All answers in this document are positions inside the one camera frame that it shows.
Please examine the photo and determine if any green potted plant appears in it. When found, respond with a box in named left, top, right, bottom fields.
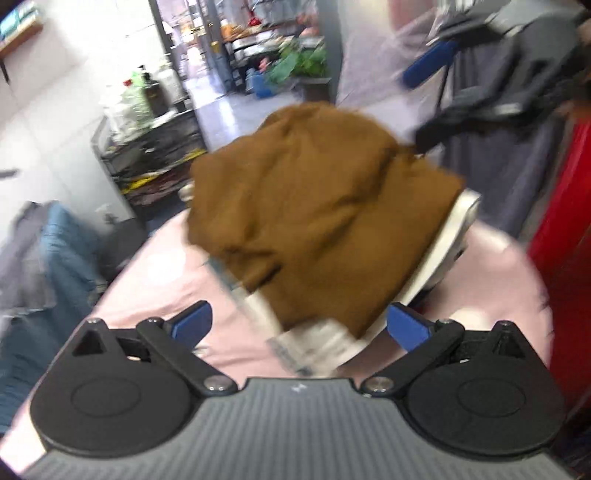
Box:
left=264, top=38, right=331, bottom=102

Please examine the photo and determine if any grey hanging garment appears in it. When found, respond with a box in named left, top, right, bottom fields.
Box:
left=438, top=41, right=569, bottom=241

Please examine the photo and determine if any brown knit sweater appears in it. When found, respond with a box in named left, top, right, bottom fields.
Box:
left=187, top=103, right=465, bottom=329

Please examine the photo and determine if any pink polka dot bedsheet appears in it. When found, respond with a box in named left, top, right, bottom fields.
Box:
left=1, top=215, right=569, bottom=479

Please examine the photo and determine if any red hanging garment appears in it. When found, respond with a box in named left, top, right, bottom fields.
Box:
left=529, top=121, right=590, bottom=408

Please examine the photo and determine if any black metal shelf rack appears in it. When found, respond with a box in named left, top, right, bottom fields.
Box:
left=91, top=109, right=207, bottom=232

